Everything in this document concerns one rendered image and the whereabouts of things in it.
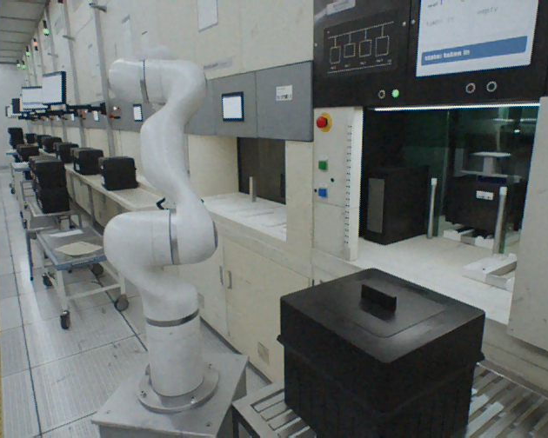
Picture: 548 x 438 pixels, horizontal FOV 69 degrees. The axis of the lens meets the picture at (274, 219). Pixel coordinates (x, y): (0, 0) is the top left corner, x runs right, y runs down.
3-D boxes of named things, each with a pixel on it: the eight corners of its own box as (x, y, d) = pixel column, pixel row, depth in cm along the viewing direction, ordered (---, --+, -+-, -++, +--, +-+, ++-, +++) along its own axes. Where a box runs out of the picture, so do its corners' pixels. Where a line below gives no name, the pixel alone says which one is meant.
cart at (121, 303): (40, 286, 340) (30, 232, 328) (103, 271, 370) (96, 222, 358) (62, 332, 265) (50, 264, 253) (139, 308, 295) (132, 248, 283)
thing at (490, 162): (440, 229, 166) (447, 153, 158) (466, 222, 177) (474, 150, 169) (499, 243, 147) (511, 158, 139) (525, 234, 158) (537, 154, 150)
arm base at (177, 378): (120, 407, 87) (110, 332, 82) (159, 356, 105) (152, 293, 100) (203, 417, 84) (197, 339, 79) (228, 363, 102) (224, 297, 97)
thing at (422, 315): (275, 339, 84) (273, 282, 81) (370, 301, 100) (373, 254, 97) (383, 424, 61) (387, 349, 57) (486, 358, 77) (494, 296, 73)
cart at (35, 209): (29, 239, 476) (22, 200, 464) (77, 231, 505) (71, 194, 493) (36, 261, 400) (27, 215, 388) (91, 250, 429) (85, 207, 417)
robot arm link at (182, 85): (146, 271, 88) (219, 266, 91) (136, 262, 77) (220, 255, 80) (143, 79, 102) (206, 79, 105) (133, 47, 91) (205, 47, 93)
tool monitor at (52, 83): (43, 116, 361) (36, 74, 352) (102, 115, 389) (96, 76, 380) (49, 116, 329) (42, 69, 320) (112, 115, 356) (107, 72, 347)
